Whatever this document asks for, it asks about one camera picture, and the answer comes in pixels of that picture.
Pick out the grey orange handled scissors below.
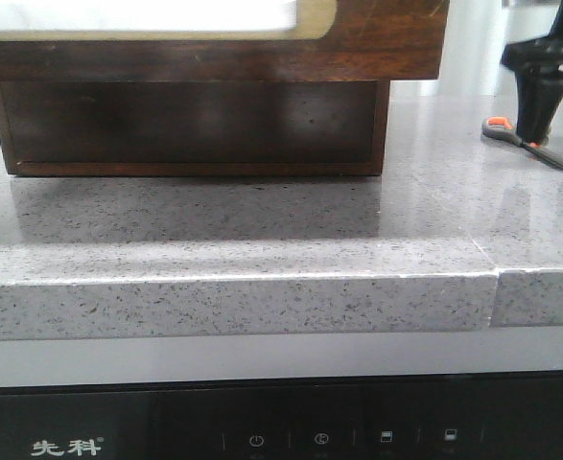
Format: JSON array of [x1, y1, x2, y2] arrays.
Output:
[[481, 116, 563, 171]]

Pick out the dark wooden drawer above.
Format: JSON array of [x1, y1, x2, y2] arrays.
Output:
[[2, 81, 376, 163], [0, 1, 449, 82]]

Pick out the dark wooden drawer cabinet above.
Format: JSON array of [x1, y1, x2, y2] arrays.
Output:
[[0, 79, 391, 178]]

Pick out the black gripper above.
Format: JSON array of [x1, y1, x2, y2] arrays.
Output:
[[501, 1, 563, 144]]

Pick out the black appliance control panel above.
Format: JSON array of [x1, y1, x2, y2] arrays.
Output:
[[0, 371, 563, 459]]

